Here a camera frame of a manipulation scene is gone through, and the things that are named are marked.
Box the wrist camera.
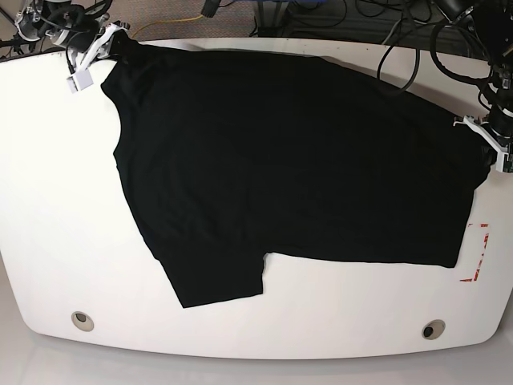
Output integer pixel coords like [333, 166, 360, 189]
[67, 69, 94, 93]
[495, 152, 513, 173]

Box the black cable bundle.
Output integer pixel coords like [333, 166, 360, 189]
[248, 0, 434, 45]

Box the right table grommet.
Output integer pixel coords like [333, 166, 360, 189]
[421, 319, 446, 340]

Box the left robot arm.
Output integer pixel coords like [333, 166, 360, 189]
[430, 1, 512, 173]

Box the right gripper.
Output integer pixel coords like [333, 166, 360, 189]
[15, 3, 131, 52]

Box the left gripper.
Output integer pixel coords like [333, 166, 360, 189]
[453, 104, 512, 171]

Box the red tape marker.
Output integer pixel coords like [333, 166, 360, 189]
[456, 223, 491, 282]

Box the black T-shirt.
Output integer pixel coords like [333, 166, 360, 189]
[101, 41, 490, 308]

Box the left table grommet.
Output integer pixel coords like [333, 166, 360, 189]
[71, 311, 95, 332]

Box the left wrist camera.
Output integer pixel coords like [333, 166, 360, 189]
[495, 152, 513, 173]

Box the yellow cable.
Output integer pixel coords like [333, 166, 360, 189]
[128, 11, 206, 43]

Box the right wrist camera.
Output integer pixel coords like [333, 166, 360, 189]
[67, 69, 94, 93]

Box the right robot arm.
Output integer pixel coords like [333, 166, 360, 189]
[1, 1, 112, 54]

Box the table grommet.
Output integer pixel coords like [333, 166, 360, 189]
[421, 319, 446, 340]
[71, 311, 95, 332]

